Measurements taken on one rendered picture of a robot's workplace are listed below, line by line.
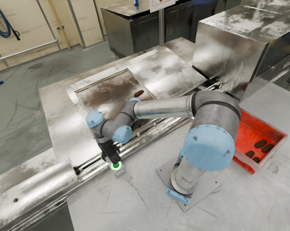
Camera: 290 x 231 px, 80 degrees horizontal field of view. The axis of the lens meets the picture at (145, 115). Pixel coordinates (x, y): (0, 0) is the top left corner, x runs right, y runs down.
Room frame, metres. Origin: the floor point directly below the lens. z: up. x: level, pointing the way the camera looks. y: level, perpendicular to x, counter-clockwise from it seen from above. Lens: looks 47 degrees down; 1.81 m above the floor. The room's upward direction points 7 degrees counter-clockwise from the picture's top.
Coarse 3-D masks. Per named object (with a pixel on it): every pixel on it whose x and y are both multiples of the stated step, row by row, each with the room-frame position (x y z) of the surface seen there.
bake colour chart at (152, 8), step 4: (152, 0) 1.80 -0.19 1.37; (156, 0) 1.82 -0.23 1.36; (160, 0) 1.85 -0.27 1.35; (164, 0) 1.88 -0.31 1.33; (168, 0) 1.91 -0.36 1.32; (172, 0) 1.94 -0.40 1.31; (152, 4) 1.80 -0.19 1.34; (156, 4) 1.82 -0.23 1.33; (160, 4) 1.85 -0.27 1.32; (164, 4) 1.88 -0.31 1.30; (168, 4) 1.91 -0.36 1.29; (172, 4) 1.94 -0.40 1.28; (152, 8) 1.79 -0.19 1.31; (156, 8) 1.82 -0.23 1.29; (160, 8) 1.85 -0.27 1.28
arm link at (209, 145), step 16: (208, 112) 0.29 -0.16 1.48; (224, 112) 0.28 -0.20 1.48; (192, 128) 0.26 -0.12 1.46; (208, 128) 0.24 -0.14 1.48; (224, 128) 0.23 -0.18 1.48; (192, 144) 0.22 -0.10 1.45; (208, 144) 0.20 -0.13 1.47; (224, 144) 0.20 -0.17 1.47; (192, 160) 0.21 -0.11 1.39; (208, 160) 0.19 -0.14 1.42; (224, 160) 0.18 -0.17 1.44; (176, 176) 0.28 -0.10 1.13; (192, 176) 0.23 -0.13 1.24; (176, 192) 0.24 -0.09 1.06; (192, 192) 0.23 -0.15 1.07
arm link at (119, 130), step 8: (120, 120) 0.47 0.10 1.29; (128, 120) 0.48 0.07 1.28; (104, 128) 0.44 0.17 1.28; (112, 128) 0.43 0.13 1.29; (120, 128) 0.43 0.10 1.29; (128, 128) 0.43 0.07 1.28; (104, 136) 0.43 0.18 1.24; (112, 136) 0.41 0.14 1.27; (120, 136) 0.40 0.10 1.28; (128, 136) 0.42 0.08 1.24
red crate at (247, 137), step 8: (240, 128) 0.68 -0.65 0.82; (248, 128) 0.68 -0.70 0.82; (240, 136) 0.62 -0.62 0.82; (248, 136) 0.61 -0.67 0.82; (256, 136) 0.61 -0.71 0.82; (264, 136) 0.60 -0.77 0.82; (240, 144) 0.56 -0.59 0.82; (248, 144) 0.55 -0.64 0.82; (256, 152) 0.49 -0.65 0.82; (248, 168) 0.39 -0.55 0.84
